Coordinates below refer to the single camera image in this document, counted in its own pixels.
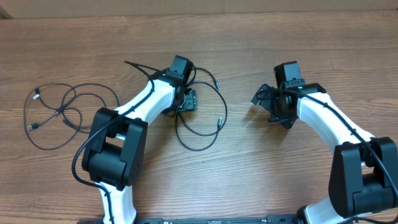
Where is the black USB cable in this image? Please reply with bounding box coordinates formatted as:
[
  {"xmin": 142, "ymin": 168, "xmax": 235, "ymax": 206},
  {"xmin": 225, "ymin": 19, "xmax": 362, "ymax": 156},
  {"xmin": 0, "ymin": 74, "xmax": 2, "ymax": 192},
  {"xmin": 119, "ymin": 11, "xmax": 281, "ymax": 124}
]
[
  {"xmin": 60, "ymin": 82, "xmax": 121, "ymax": 135},
  {"xmin": 174, "ymin": 67, "xmax": 229, "ymax": 152},
  {"xmin": 22, "ymin": 82, "xmax": 83, "ymax": 151}
]

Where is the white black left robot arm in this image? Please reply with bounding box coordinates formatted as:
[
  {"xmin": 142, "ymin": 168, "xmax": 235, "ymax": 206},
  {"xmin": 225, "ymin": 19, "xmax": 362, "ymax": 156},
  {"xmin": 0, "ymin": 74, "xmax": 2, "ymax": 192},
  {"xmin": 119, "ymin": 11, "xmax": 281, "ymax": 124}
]
[{"xmin": 77, "ymin": 68, "xmax": 190, "ymax": 223}]

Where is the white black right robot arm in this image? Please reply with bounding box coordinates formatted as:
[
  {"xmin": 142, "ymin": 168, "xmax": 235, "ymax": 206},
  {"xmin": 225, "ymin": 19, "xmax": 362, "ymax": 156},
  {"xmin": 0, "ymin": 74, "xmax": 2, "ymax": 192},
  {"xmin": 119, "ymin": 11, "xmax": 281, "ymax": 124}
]
[{"xmin": 251, "ymin": 83, "xmax": 397, "ymax": 223}]

